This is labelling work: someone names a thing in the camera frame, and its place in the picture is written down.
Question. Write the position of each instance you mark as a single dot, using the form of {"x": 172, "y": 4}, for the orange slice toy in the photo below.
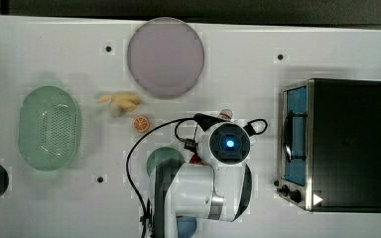
{"x": 141, "y": 124}

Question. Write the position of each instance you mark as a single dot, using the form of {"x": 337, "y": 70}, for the green perforated colander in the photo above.
{"x": 48, "y": 128}

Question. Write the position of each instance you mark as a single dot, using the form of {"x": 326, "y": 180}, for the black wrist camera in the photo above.
{"x": 206, "y": 121}

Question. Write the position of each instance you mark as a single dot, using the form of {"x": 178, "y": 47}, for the black toaster oven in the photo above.
{"x": 330, "y": 145}

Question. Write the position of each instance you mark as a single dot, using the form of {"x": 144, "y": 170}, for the green mug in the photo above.
{"x": 169, "y": 158}

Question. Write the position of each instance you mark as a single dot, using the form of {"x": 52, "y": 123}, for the blue bowl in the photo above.
{"x": 186, "y": 227}

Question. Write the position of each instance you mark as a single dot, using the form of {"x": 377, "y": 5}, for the grey round plate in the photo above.
{"x": 166, "y": 57}

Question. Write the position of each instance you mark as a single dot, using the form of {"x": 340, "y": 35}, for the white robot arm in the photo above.
{"x": 218, "y": 189}

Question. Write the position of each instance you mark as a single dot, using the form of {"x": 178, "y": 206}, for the yellow plush banana bunch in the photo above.
{"x": 120, "y": 102}

